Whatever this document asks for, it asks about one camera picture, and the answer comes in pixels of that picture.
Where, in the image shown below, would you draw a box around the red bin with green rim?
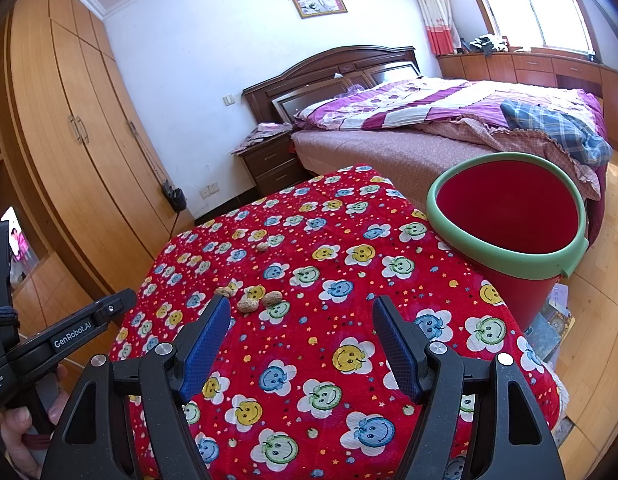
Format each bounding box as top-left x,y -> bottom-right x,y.
426,152 -> 589,331

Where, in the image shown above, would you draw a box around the magazines on floor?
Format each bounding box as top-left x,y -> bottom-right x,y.
526,282 -> 575,361

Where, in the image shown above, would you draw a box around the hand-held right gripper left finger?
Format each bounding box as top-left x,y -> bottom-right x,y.
41,294 -> 232,480

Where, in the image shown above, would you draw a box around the person's left hand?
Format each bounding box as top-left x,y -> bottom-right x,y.
1,364 -> 70,479

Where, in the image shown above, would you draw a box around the dark wooden nightstand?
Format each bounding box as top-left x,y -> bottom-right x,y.
238,132 -> 310,196

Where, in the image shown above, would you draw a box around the blue plaid cloth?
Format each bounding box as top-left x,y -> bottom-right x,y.
500,99 -> 613,166

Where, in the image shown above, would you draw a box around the pink frilled blanket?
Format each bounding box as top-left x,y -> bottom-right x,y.
421,115 -> 602,201

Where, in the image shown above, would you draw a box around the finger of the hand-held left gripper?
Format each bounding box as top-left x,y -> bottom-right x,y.
91,289 -> 138,325

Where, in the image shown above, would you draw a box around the red smiley printed cloth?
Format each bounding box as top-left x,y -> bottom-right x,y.
109,162 -> 562,480

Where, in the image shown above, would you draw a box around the low wooden cabinet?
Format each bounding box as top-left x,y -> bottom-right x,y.
436,50 -> 618,156

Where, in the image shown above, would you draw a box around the wooden framed window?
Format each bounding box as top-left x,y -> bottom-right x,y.
456,0 -> 597,56

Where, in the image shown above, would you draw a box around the dark wooden headboard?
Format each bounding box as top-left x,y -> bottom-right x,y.
241,45 -> 421,126

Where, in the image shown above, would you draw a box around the bed with pink sheet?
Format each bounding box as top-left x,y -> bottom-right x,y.
290,127 -> 610,246

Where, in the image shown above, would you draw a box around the white and red curtain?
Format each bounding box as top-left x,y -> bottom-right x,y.
406,0 -> 462,57

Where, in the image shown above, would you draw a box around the black charger on wall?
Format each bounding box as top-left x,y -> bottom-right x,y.
161,180 -> 187,211

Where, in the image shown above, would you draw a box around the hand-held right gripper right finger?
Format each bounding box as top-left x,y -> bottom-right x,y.
373,295 -> 566,480

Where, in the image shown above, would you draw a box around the dark clothes pile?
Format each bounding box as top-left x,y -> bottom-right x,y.
468,34 -> 512,56

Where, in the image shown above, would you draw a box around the light wooden wardrobe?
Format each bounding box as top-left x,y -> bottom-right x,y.
0,0 -> 195,376

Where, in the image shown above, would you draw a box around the pink cloth on nightstand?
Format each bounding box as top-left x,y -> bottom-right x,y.
231,122 -> 294,156

